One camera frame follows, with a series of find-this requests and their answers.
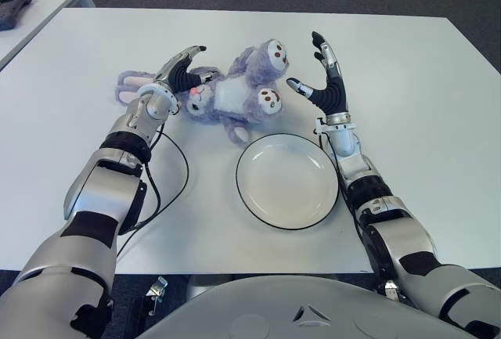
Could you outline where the purple plush doll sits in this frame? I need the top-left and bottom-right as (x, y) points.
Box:
(114, 38), (290, 145)

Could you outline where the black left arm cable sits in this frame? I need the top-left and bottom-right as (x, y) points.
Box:
(115, 125), (190, 260)

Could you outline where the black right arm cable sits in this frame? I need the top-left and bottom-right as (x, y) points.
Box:
(319, 131), (377, 261)

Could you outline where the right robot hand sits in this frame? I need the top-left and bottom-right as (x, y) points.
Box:
(287, 31), (350, 124)

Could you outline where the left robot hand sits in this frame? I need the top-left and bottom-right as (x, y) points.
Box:
(154, 44), (215, 99)

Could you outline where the white plate with black rim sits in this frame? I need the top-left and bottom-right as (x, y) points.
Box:
(235, 132), (340, 231)

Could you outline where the silver robot torso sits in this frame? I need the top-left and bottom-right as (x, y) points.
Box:
(132, 274), (478, 339)

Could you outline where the metal table clamp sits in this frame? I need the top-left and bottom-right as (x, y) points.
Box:
(381, 279), (400, 301)
(144, 276), (168, 315)

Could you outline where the black handheld controller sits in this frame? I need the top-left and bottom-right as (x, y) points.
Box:
(0, 0), (33, 31)

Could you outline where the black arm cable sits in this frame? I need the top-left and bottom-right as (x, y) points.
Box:
(115, 125), (190, 260)
(319, 131), (377, 261)

